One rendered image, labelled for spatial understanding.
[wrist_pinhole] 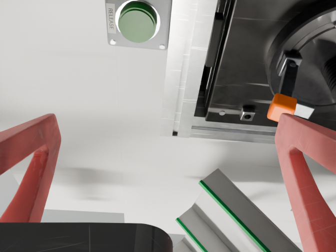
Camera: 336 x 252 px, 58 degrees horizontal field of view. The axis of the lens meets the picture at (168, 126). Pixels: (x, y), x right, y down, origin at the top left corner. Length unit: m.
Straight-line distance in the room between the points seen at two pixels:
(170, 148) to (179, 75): 0.29
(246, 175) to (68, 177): 0.43
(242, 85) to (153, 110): 0.22
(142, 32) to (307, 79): 0.19
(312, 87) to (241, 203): 0.19
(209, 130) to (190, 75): 0.11
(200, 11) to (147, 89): 0.23
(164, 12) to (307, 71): 0.17
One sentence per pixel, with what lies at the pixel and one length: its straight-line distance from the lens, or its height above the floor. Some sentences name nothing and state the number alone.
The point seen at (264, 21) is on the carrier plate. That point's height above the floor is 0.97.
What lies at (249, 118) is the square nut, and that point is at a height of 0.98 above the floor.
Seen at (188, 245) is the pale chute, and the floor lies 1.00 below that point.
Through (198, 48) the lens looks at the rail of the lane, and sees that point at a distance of 0.36.
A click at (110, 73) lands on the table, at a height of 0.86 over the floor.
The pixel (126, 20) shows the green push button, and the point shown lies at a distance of 0.33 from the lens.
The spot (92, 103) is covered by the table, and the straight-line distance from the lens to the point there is 0.57.
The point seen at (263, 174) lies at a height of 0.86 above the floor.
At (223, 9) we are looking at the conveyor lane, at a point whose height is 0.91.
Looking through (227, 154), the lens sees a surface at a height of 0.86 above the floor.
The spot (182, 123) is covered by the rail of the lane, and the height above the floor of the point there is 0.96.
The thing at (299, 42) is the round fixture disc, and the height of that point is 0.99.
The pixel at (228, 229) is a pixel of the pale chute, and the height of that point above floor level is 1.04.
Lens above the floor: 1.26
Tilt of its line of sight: 43 degrees down
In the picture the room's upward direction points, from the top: 177 degrees counter-clockwise
